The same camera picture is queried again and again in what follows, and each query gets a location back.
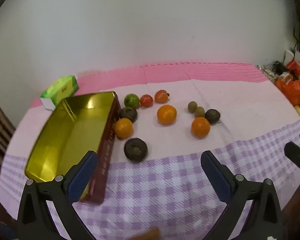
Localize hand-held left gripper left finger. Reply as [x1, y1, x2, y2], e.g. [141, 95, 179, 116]
[17, 150, 99, 240]

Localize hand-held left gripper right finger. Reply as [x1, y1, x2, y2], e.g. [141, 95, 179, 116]
[201, 150, 283, 240]

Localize gold and red tin box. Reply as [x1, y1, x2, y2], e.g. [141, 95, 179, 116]
[24, 91, 120, 204]

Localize orange mandarin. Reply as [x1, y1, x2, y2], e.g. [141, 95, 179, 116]
[157, 104, 177, 125]
[191, 117, 211, 138]
[114, 118, 134, 139]

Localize green tomato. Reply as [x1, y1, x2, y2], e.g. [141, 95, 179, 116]
[124, 94, 140, 108]

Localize orange-red tomato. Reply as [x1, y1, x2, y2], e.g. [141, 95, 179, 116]
[154, 89, 169, 103]

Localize red tomato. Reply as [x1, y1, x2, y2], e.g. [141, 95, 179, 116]
[140, 94, 153, 107]

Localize orange plastic bag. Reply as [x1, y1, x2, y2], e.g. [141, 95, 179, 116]
[275, 79, 300, 105]

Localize pink and purple checked tablecloth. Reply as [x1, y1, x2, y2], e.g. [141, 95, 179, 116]
[0, 61, 300, 240]

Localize red packet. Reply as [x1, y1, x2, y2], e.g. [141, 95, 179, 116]
[286, 60, 300, 74]

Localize orange-brown blurred object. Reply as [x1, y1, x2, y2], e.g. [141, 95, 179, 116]
[130, 227, 160, 240]

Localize green tissue pack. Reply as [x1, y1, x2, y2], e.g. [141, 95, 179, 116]
[40, 75, 79, 111]

